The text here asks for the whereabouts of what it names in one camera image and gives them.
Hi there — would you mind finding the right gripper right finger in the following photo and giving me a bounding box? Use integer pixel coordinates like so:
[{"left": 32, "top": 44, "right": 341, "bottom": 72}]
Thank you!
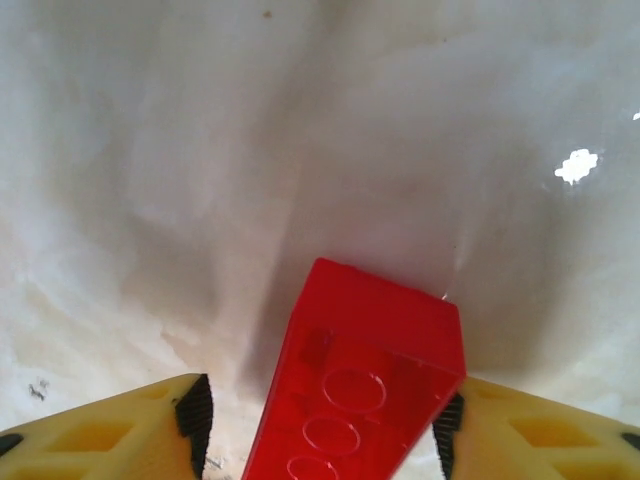
[{"left": 431, "top": 375, "right": 640, "bottom": 480}]

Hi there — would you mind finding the long red lego brick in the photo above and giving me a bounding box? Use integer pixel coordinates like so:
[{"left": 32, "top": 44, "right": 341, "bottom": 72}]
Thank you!
[{"left": 241, "top": 257, "right": 467, "bottom": 480}]

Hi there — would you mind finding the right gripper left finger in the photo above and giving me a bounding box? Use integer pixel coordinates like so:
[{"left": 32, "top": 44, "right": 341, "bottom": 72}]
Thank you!
[{"left": 0, "top": 372, "right": 215, "bottom": 480}]

